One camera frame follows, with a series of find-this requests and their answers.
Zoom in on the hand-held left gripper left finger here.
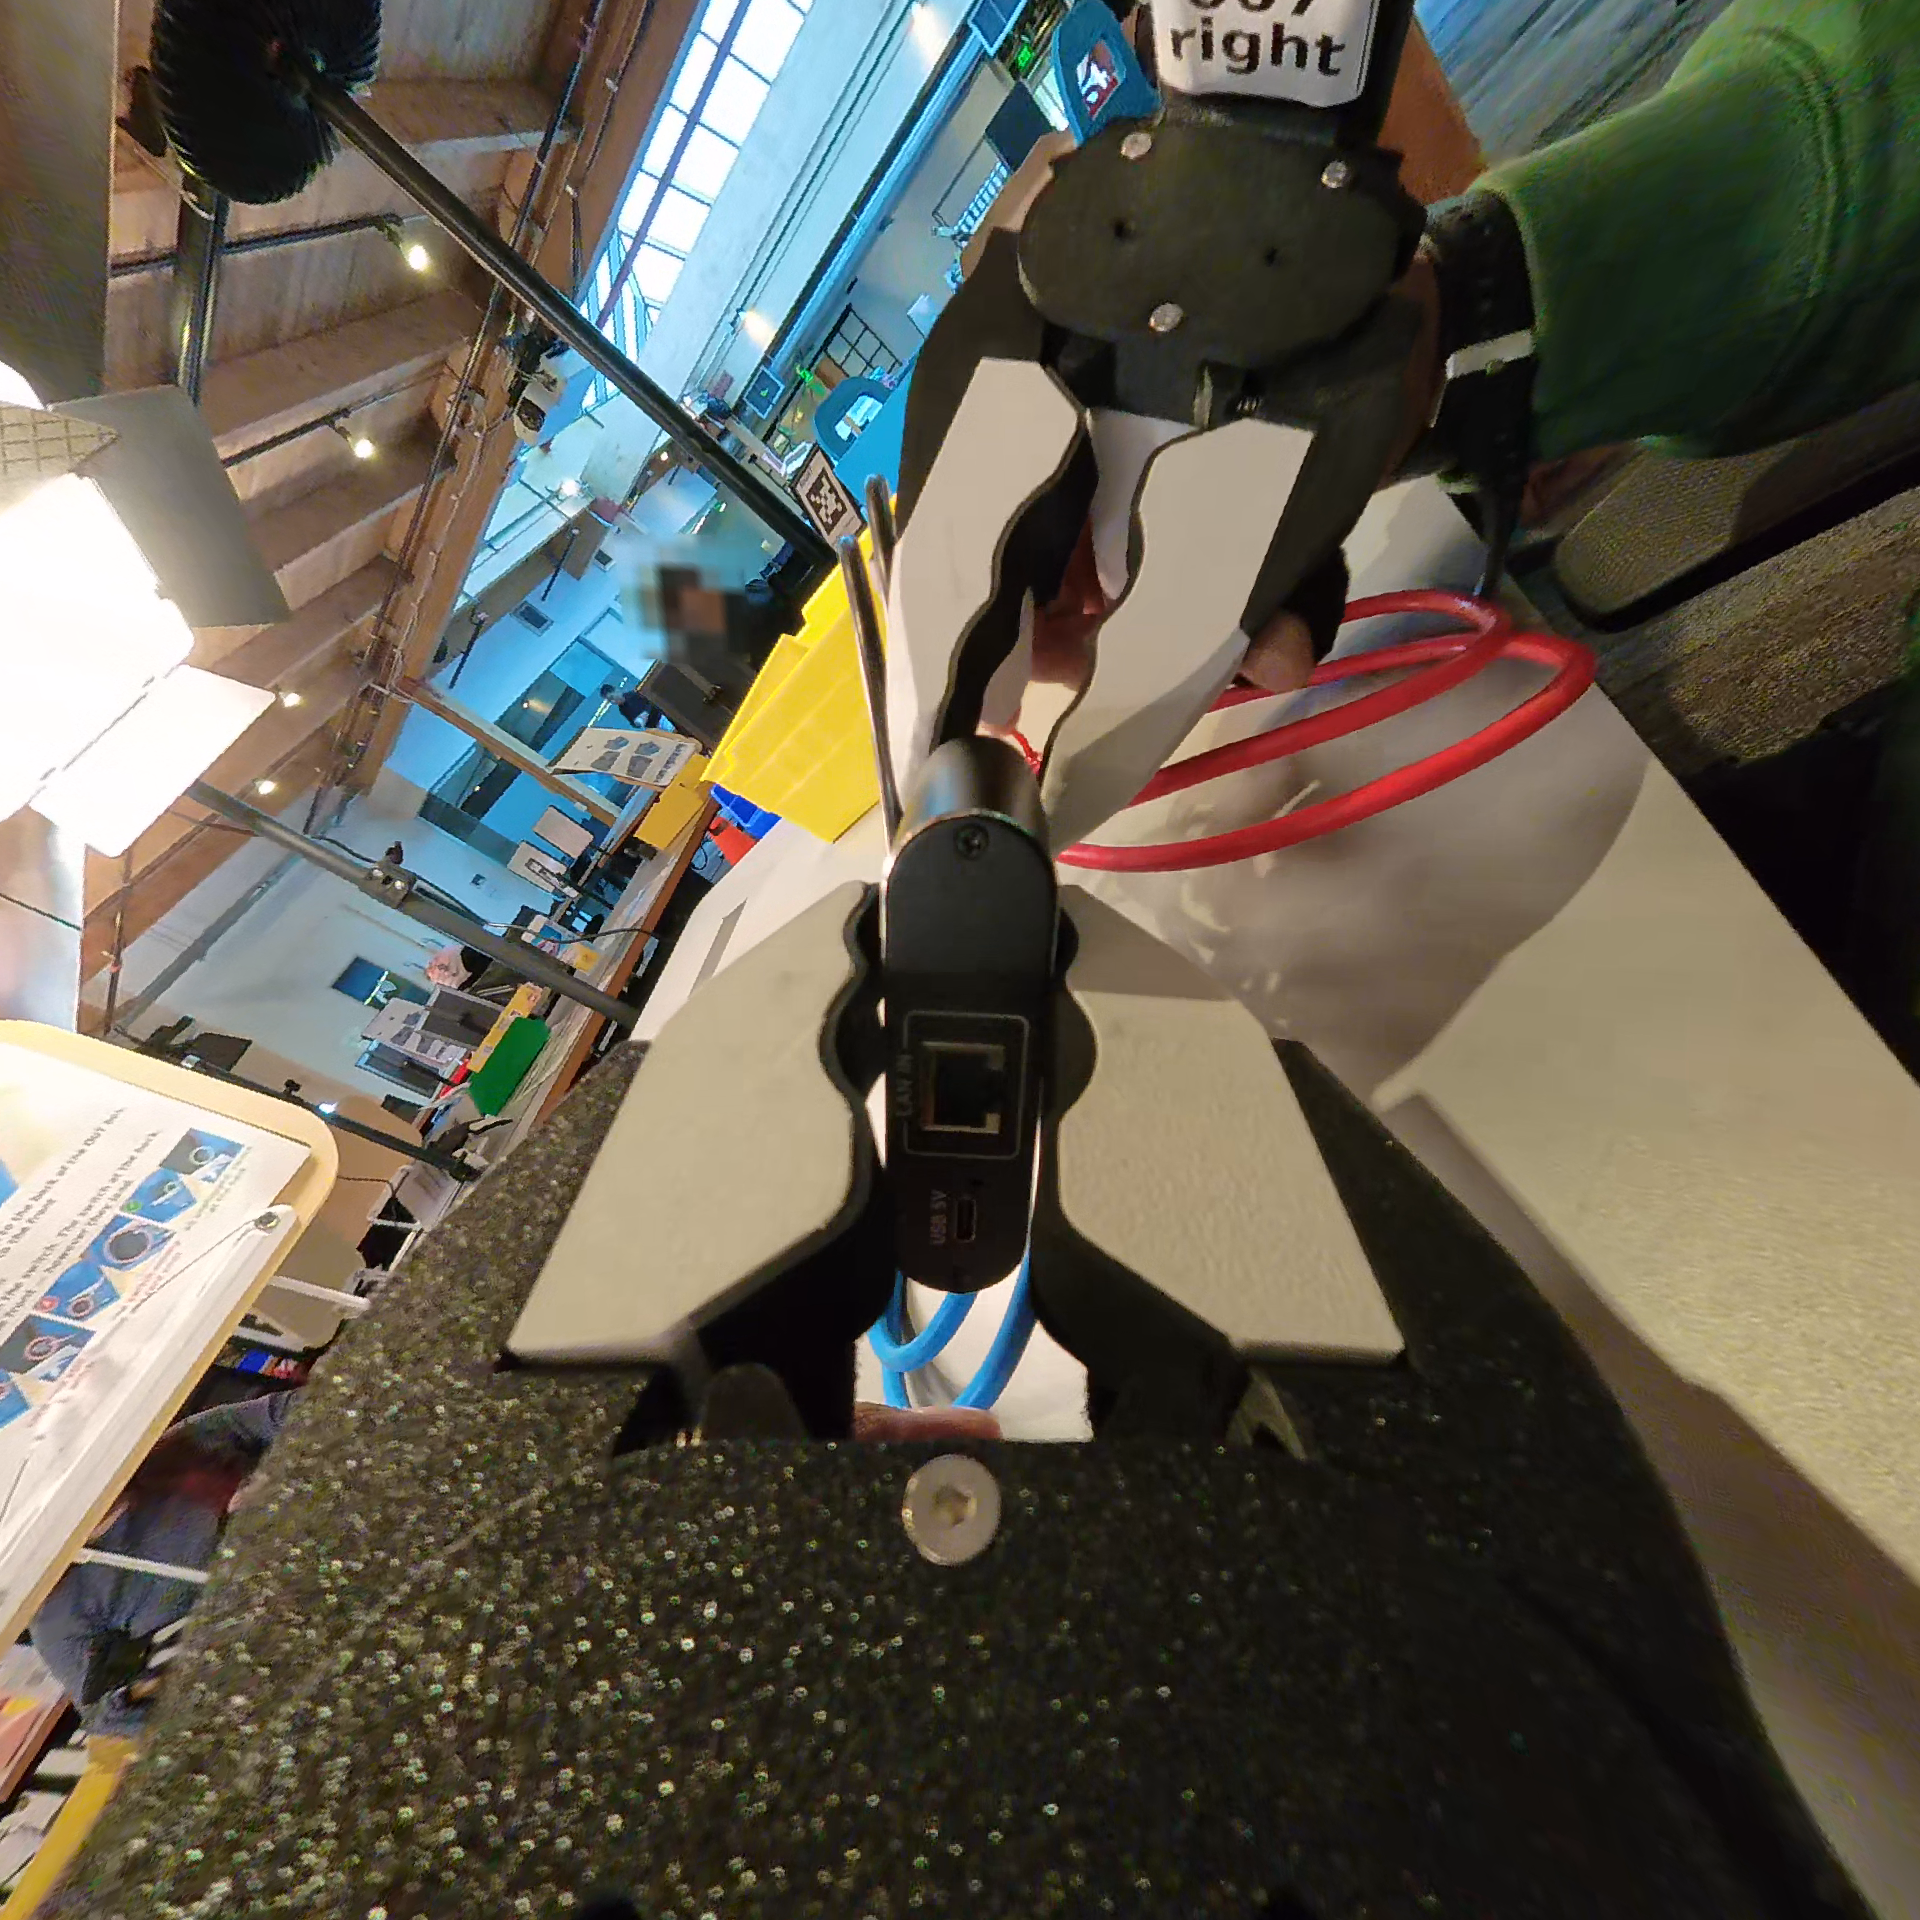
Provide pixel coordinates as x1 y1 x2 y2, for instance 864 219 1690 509
498 880 888 1374

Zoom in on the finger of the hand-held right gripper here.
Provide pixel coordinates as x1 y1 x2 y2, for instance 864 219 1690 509
1036 415 1325 846
882 351 1094 784

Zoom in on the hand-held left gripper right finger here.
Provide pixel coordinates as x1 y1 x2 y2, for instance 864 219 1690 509
1031 883 1411 1369

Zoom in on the red ethernet cable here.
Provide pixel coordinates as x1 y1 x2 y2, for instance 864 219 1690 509
1002 588 1600 877

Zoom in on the blue ethernet cable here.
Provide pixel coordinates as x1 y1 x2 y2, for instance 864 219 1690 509
867 1256 1039 1414

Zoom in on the yellow plastic bin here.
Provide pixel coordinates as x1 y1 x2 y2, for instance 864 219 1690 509
638 563 906 859

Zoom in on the black ethernet adapter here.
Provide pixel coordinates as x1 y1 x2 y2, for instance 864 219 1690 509
874 731 1063 1295

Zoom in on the person's right forearm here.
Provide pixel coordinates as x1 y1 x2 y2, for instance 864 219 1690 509
1463 0 1920 464

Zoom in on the black white marker tag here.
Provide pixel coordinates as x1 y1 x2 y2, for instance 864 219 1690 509
783 448 874 542

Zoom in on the small green bin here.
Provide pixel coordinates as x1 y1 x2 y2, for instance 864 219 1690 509
464 1014 554 1121

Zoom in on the grey office chair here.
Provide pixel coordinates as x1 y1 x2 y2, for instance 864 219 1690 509
1551 381 1920 782

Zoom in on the instruction sheet stand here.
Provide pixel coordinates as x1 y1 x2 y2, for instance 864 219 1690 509
0 1020 346 1653

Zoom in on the black round disc on pole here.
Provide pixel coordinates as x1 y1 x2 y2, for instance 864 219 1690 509
146 0 842 579

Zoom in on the studio light panel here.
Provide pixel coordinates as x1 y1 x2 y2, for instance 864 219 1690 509
0 359 290 863

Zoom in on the black cable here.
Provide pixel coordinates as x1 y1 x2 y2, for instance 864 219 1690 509
834 472 911 841

